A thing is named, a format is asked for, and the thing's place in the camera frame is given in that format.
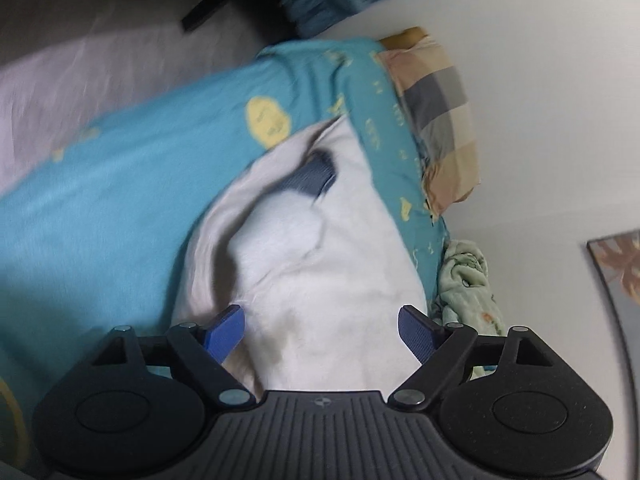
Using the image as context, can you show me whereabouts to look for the white fleece garment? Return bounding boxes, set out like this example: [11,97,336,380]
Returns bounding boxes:
[172,117,425,394]

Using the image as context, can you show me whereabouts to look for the light green blanket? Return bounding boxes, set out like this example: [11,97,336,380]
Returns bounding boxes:
[430,238,508,378]

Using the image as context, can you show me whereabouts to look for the teal patterned bed sheet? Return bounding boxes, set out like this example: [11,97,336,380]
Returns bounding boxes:
[0,38,450,476]

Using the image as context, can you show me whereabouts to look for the framed leaf picture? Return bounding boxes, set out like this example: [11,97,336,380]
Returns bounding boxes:
[587,230,639,304]

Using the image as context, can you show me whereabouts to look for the plaid checkered pillow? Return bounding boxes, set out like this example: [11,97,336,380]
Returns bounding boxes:
[378,27,480,218]

